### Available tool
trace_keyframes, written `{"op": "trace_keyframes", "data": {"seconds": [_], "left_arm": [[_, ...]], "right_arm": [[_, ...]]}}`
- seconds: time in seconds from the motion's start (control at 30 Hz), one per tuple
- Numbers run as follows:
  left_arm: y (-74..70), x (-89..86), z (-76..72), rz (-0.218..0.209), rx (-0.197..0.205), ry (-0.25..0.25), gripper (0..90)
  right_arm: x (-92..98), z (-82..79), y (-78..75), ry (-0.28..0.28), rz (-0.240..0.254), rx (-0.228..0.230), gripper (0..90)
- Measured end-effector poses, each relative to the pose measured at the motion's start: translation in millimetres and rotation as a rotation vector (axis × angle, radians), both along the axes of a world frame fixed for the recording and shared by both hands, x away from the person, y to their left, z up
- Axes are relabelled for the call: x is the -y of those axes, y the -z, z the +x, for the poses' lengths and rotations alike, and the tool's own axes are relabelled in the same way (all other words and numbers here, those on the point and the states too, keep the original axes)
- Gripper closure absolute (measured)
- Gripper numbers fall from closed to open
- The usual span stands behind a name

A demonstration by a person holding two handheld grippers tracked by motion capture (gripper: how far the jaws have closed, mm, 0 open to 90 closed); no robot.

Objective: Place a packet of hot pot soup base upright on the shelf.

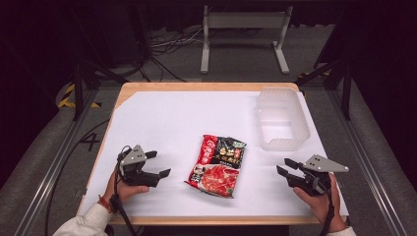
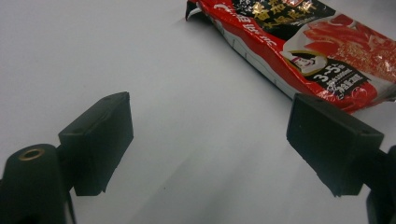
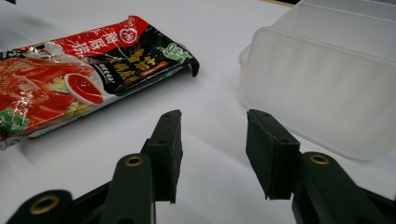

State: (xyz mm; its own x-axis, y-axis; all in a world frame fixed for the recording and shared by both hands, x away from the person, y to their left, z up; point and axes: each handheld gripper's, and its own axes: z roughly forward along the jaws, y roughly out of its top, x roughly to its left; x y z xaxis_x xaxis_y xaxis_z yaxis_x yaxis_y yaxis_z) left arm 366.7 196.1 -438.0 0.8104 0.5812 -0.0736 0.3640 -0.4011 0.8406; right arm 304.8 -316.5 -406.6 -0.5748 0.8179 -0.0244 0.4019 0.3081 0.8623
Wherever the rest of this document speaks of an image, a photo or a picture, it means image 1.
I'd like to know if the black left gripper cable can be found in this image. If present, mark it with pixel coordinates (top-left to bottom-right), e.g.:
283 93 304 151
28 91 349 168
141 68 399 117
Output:
111 146 138 236

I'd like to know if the aluminium rail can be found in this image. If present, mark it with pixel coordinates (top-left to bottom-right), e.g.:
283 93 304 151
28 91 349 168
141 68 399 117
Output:
13 88 99 236
328 89 409 236

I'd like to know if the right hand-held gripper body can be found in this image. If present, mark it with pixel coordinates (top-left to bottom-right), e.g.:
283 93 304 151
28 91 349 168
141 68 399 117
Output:
286 153 350 198

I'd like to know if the red bracelet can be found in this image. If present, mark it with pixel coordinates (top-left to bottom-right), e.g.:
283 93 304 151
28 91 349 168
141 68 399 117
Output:
97 195 114 214

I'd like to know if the black metal stand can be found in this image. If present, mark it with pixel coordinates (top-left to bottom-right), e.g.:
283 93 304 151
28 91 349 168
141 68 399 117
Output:
70 6 130 122
294 58 354 121

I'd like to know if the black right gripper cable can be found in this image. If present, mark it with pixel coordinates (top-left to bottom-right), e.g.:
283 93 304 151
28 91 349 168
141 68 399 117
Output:
314 176 337 236

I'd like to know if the yellow and black floor tape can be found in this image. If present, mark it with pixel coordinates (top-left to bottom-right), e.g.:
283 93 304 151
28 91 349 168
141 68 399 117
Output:
58 83 101 109

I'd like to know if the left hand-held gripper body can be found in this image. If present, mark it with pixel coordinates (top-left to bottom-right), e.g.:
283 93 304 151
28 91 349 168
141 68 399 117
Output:
117 145 161 189

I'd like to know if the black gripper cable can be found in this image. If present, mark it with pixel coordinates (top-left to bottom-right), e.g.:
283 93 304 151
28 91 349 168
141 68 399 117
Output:
111 146 138 236
314 176 337 236

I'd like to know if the person's right hand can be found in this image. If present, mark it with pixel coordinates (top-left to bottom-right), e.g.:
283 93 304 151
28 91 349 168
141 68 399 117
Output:
292 173 348 234

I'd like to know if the red and black food packet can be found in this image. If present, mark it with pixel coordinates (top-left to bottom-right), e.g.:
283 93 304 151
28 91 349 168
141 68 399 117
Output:
184 134 248 199

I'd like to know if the white table sheet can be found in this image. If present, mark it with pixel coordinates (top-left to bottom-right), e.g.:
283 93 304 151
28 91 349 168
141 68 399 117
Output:
78 90 349 218

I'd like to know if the translucent plastic container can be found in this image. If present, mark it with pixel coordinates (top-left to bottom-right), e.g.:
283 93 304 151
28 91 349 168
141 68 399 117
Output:
255 87 312 152

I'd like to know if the grey metal stand frame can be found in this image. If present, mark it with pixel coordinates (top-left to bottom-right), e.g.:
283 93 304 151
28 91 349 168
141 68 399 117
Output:
200 4 294 75

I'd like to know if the person's left hand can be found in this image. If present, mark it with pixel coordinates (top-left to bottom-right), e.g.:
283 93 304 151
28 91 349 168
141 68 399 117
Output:
103 170 151 207

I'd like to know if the bundle of floor cables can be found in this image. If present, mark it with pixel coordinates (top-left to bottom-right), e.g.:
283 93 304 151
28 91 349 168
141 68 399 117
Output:
149 28 206 57

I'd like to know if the black floor cable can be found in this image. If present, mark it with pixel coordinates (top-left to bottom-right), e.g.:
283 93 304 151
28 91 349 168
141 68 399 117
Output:
43 119 111 236

